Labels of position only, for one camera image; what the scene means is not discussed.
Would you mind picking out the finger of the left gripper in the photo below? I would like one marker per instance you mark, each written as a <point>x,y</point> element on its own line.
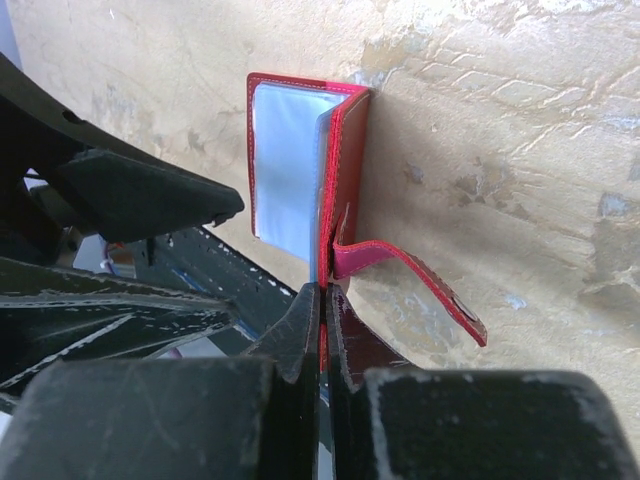
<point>150,195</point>
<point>52,314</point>

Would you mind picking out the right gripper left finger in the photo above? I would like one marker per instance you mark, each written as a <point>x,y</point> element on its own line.
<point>252,416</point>

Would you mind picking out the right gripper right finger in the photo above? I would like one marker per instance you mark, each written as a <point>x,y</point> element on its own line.
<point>393,420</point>

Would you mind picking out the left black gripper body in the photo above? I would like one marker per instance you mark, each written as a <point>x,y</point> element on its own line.
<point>38,132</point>

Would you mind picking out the red leather card holder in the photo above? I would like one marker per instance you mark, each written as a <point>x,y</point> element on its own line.
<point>305,149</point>

